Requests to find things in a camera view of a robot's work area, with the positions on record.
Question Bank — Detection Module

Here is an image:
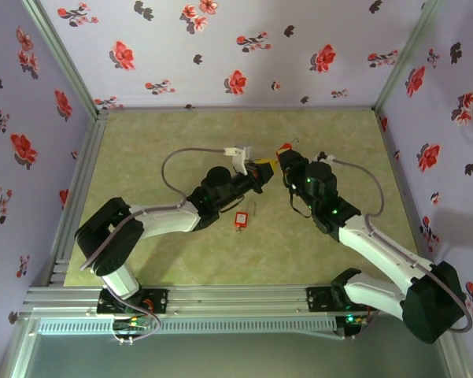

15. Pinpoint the red padlock with white label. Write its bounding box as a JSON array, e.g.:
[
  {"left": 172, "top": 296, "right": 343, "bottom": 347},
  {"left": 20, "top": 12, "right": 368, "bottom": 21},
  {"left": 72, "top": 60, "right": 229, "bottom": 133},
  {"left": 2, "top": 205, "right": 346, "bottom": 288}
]
[
  {"left": 233, "top": 200, "right": 258, "bottom": 229},
  {"left": 275, "top": 136, "right": 303, "bottom": 158}
]

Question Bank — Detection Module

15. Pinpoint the green controller circuit board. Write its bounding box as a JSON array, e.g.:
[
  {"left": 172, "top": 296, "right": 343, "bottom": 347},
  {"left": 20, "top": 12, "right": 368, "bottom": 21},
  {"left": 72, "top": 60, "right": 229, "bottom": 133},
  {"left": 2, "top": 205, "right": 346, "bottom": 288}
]
[
  {"left": 113, "top": 317, "right": 151, "bottom": 330},
  {"left": 344, "top": 313, "right": 369, "bottom": 328}
]

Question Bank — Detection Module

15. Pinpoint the grey metal panel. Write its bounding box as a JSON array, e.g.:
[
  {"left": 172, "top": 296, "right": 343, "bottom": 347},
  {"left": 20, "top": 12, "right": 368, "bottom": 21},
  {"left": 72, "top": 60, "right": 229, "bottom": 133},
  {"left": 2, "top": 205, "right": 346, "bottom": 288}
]
[{"left": 23, "top": 330, "right": 449, "bottom": 378}]

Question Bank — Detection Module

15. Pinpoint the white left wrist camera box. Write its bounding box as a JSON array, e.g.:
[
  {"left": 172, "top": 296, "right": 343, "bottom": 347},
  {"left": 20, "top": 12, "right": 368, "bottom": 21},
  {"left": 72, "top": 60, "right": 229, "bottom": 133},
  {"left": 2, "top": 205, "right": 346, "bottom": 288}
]
[{"left": 223, "top": 144, "right": 253, "bottom": 176}]

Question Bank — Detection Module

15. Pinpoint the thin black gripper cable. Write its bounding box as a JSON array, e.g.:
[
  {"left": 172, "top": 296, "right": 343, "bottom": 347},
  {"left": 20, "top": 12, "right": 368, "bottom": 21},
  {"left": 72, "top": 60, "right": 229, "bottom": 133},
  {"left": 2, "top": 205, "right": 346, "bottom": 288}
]
[{"left": 288, "top": 184, "right": 312, "bottom": 220}]

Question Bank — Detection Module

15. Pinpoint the grey left arm camera cable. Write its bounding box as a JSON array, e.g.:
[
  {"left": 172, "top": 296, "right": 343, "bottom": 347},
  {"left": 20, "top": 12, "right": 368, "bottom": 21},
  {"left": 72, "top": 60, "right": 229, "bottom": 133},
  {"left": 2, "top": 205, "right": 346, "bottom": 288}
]
[{"left": 80, "top": 146, "right": 227, "bottom": 273}]

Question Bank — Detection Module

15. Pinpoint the thin aluminium wall rail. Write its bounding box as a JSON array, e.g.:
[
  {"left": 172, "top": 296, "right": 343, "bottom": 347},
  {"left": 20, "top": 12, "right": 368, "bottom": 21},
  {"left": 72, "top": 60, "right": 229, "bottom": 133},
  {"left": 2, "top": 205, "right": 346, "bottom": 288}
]
[{"left": 102, "top": 105, "right": 379, "bottom": 113}]

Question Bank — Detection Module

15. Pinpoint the aluminium table side rail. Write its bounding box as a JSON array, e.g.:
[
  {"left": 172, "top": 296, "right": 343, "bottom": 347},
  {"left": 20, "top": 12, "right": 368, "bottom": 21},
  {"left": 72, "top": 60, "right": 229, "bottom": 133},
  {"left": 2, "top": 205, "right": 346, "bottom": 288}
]
[
  {"left": 49, "top": 109, "right": 109, "bottom": 285},
  {"left": 375, "top": 109, "right": 444, "bottom": 284}
]

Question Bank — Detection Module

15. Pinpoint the wide aluminium base rail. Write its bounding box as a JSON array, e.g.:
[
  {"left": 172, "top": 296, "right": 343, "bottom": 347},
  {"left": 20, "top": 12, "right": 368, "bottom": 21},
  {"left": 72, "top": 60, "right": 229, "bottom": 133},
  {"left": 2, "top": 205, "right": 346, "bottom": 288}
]
[{"left": 23, "top": 281, "right": 453, "bottom": 316}]

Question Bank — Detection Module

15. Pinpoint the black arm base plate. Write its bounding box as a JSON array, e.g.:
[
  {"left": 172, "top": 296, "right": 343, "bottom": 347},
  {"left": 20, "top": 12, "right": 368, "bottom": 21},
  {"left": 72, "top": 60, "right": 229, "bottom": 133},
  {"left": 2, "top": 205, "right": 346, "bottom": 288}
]
[
  {"left": 97, "top": 288, "right": 169, "bottom": 316},
  {"left": 305, "top": 286, "right": 379, "bottom": 313}
]

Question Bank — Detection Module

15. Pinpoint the grey slotted cable duct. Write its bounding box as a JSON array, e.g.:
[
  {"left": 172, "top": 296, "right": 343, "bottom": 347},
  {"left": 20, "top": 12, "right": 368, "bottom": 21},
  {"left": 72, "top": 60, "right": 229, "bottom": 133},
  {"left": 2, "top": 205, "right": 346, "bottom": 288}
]
[{"left": 36, "top": 317, "right": 338, "bottom": 336}]

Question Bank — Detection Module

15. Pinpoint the aluminium corner post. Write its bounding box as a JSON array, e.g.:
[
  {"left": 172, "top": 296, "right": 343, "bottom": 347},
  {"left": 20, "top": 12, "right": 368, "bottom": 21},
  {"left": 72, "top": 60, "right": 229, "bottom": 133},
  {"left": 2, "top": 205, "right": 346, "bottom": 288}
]
[
  {"left": 20, "top": 0, "right": 100, "bottom": 115},
  {"left": 372, "top": 0, "right": 445, "bottom": 111}
]

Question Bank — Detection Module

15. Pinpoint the aluminium frame leg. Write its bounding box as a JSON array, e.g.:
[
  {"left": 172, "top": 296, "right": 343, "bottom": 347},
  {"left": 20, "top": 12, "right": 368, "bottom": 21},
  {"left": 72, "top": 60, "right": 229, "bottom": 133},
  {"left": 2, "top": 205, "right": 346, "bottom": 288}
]
[
  {"left": 0, "top": 314, "right": 39, "bottom": 378},
  {"left": 436, "top": 339, "right": 473, "bottom": 378}
]

